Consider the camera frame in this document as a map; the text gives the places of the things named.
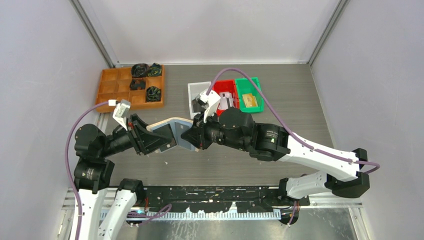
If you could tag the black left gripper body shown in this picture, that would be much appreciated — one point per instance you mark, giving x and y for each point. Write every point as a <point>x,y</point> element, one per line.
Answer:
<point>131,131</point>

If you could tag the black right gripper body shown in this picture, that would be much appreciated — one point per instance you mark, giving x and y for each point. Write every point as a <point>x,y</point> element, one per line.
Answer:
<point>211,130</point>

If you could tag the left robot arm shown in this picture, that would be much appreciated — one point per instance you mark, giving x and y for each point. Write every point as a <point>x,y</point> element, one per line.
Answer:
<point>92,175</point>

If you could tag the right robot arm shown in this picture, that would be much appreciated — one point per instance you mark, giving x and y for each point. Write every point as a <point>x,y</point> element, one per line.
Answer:
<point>338,173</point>

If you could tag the cards in red bin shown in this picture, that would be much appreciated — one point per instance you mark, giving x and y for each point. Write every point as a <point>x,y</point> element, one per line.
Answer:
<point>226,101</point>

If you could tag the yellow card in green bin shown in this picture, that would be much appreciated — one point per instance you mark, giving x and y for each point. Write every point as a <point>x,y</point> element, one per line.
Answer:
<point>249,100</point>

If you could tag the black leather wallet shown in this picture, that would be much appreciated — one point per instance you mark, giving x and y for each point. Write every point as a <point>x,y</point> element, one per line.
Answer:
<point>198,106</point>

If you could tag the dark floral rolled tie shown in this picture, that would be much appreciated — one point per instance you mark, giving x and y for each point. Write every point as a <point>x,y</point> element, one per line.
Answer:
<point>153,94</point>

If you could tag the small dark rolled tie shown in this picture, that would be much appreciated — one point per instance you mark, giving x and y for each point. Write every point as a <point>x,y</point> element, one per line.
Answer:
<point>137,84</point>

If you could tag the white plastic bin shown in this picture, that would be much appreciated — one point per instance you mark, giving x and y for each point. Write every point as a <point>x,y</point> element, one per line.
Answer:
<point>195,89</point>

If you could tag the orange wooden compartment tray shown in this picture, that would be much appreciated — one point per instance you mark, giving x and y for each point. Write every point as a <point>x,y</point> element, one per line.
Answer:
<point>114,84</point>

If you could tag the green plastic bin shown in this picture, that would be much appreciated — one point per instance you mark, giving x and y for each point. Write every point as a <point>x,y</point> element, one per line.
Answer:
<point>243,86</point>

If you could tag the black rolled tie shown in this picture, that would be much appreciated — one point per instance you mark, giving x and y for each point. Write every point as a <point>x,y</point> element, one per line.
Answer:
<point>140,70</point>

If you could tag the green floral rolled tie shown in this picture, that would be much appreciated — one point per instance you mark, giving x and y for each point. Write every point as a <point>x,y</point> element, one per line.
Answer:
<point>155,70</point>

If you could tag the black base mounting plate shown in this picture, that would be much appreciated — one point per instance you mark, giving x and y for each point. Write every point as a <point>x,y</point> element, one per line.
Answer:
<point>214,199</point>

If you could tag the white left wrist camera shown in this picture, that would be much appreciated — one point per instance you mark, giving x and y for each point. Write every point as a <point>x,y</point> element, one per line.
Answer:
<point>120,112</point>

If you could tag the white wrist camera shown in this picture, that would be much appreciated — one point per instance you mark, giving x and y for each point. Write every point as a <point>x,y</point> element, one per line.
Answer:
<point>120,112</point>
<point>209,100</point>

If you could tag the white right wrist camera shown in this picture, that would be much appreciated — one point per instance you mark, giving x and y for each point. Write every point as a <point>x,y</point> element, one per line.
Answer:
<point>209,100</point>

